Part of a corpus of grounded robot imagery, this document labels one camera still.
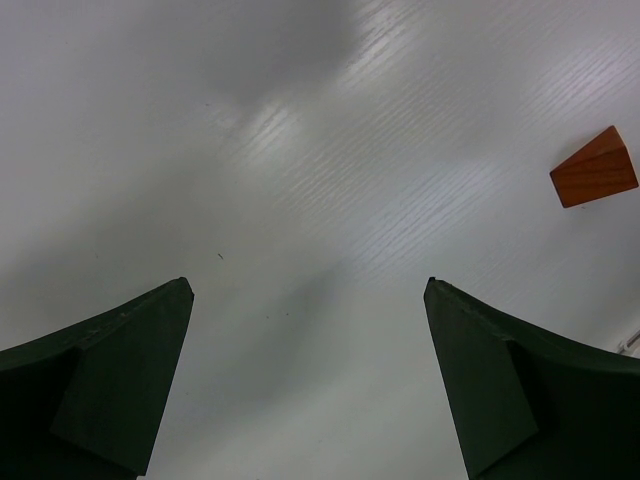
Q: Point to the red-brown wedge block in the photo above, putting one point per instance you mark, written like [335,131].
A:
[601,168]

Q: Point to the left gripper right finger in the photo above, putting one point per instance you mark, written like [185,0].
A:
[528,403]

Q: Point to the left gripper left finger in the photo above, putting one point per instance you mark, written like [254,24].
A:
[87,401]

